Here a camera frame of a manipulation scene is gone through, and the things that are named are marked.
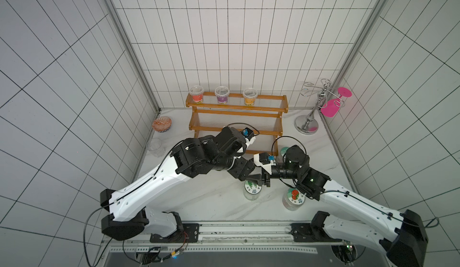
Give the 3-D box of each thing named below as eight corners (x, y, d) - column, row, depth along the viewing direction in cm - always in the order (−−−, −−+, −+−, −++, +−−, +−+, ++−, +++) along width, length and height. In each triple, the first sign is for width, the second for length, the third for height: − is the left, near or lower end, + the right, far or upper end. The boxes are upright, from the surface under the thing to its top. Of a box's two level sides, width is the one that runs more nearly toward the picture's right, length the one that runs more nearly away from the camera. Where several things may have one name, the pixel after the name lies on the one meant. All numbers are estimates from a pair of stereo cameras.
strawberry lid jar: (284, 210, 81) (289, 204, 74) (281, 194, 86) (286, 187, 79) (301, 210, 81) (307, 204, 74) (297, 194, 86) (303, 187, 79)
